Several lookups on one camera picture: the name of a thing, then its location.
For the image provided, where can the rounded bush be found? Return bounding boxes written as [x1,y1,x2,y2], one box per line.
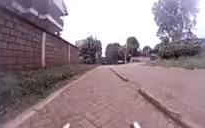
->
[104,42,122,65]

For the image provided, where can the red brick path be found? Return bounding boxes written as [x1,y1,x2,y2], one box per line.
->
[14,64,184,128]

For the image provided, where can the raised kerb divider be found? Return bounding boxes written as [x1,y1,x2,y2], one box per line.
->
[109,67,194,128]

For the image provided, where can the grass verge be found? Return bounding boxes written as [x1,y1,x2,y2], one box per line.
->
[0,63,99,126]

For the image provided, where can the grey multi-storey building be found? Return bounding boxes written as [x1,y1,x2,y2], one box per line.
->
[3,0,69,34]

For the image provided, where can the pale kerb strip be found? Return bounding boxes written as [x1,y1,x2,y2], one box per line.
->
[1,66,101,128]

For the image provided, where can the reddish paved road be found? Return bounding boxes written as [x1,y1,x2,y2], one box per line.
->
[111,62,205,128]

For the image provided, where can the green hedge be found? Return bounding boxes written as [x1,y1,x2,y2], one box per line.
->
[153,38,205,60]

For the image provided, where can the tall tree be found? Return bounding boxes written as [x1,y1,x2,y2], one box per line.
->
[151,0,201,44]

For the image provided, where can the grass bank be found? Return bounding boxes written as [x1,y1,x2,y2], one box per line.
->
[146,54,205,70]

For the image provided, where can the brown brick wall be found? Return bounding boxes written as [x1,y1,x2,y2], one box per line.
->
[0,4,81,73]

